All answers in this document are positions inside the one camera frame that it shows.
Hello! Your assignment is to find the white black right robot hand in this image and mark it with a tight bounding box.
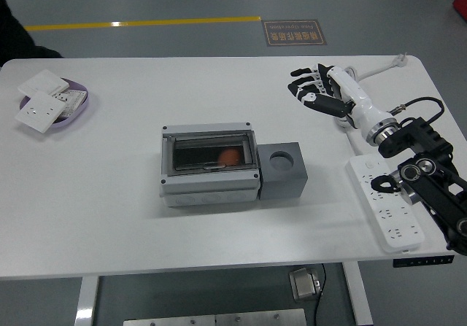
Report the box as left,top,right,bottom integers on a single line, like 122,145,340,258
287,63,391,136

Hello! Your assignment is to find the orange cylinder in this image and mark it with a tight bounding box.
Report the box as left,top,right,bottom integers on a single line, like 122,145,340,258
217,147,242,166

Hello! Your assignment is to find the grey electrical box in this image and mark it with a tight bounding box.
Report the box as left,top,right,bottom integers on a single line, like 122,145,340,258
159,122,262,207

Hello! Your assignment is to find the grey cube with round hole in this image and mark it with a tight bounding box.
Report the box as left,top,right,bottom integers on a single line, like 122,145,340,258
257,142,309,200

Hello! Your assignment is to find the dark floor sign, orange text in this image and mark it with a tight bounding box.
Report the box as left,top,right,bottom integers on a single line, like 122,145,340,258
262,19,328,47

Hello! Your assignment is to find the white power strip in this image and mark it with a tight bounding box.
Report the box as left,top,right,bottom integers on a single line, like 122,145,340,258
346,152,427,255

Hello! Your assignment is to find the black table control panel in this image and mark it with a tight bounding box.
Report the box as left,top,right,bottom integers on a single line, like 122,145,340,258
393,255,455,268

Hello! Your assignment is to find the grey foot pedal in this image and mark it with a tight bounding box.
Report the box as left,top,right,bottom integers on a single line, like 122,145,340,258
288,267,322,300

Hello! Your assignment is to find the white table leg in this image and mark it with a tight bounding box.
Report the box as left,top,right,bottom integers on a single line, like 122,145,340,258
342,262,375,326
74,275,100,326

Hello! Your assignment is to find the yellow floor tape line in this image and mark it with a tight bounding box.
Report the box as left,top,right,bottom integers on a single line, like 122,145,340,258
24,15,263,32

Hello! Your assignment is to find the purple oval dish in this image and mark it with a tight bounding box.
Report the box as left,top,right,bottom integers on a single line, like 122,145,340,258
18,77,90,134

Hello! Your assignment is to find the white multi-hole socket panel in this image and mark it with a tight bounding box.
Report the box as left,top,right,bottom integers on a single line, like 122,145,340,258
50,88,88,120

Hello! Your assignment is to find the person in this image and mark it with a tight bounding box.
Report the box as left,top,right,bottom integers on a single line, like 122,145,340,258
0,0,63,69

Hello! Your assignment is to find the white power cable with plug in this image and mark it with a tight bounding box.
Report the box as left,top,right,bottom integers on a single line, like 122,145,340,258
333,52,409,156

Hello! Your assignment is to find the black pedal cable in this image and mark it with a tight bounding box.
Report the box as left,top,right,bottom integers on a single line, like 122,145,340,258
314,263,328,326

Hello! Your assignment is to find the steel base plate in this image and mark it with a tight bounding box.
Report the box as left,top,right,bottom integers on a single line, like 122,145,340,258
123,308,308,326

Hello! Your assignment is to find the white wall switch panel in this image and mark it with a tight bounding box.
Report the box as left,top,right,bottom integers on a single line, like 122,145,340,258
17,69,71,97

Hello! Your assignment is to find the white wall socket panel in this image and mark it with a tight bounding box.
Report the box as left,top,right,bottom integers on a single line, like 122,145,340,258
15,90,67,134

